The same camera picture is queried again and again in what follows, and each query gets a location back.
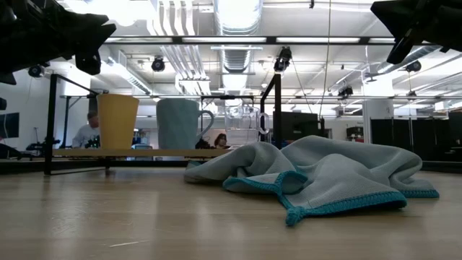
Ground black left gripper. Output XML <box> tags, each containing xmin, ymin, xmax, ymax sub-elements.
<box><xmin>0</xmin><ymin>0</ymin><xmax>118</xmax><ymax>75</ymax></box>

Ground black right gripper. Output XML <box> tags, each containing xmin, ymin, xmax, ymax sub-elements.
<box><xmin>370</xmin><ymin>0</ymin><xmax>462</xmax><ymax>66</ymax></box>

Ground yellow plastic cup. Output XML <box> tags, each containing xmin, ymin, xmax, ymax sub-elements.
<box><xmin>96</xmin><ymin>93</ymin><xmax>140</xmax><ymax>150</ymax></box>

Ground light blue ceramic mug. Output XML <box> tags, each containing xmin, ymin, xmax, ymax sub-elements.
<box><xmin>156</xmin><ymin>98</ymin><xmax>215</xmax><ymax>150</ymax></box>

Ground clear glass mug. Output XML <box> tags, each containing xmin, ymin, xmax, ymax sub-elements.
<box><xmin>224</xmin><ymin>104</ymin><xmax>271</xmax><ymax>147</ymax></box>

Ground white building column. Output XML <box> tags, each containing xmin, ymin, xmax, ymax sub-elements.
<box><xmin>362</xmin><ymin>77</ymin><xmax>394</xmax><ymax>144</ymax></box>

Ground person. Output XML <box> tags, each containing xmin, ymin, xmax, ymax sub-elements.
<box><xmin>214</xmin><ymin>132</ymin><xmax>230</xmax><ymax>150</ymax></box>
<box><xmin>71</xmin><ymin>110</ymin><xmax>101</xmax><ymax>149</ymax></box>

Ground teal microfibre cloth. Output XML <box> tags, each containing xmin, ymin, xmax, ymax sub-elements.
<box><xmin>183</xmin><ymin>135</ymin><xmax>440</xmax><ymax>227</ymax></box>

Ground black partition wall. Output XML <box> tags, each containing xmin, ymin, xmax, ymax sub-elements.
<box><xmin>370</xmin><ymin>110</ymin><xmax>462</xmax><ymax>162</ymax></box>

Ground black wall monitor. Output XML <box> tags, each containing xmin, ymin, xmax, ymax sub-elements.
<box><xmin>0</xmin><ymin>112</ymin><xmax>19</xmax><ymax>139</ymax></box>

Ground wooden shelf with black frame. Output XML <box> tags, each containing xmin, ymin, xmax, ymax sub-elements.
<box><xmin>45</xmin><ymin>73</ymin><xmax>283</xmax><ymax>176</ymax></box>

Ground black metal rig frame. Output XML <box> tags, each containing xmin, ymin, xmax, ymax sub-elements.
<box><xmin>0</xmin><ymin>35</ymin><xmax>462</xmax><ymax>173</ymax></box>

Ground silver round air duct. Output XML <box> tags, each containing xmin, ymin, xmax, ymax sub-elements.
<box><xmin>212</xmin><ymin>0</ymin><xmax>264</xmax><ymax>91</ymax></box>

